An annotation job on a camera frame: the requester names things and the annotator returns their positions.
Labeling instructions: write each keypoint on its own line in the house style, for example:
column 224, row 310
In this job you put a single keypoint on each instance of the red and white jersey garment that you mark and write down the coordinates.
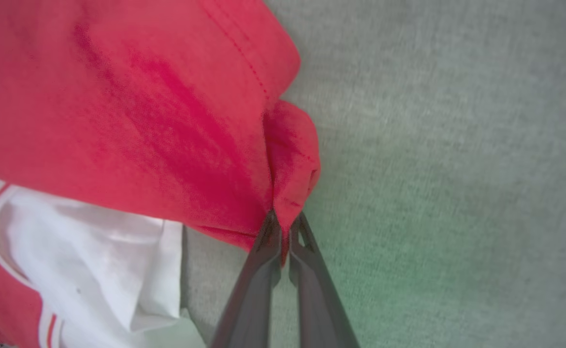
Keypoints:
column 118, row 121

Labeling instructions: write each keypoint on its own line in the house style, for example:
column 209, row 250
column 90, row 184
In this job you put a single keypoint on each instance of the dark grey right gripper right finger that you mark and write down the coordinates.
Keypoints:
column 319, row 309

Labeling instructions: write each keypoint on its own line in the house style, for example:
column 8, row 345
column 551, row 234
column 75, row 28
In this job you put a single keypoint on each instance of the grey fabric sofa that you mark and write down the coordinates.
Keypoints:
column 457, row 145

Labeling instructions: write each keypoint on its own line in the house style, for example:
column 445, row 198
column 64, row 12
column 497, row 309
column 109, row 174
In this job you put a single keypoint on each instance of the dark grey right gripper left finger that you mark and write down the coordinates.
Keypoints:
column 251, row 304

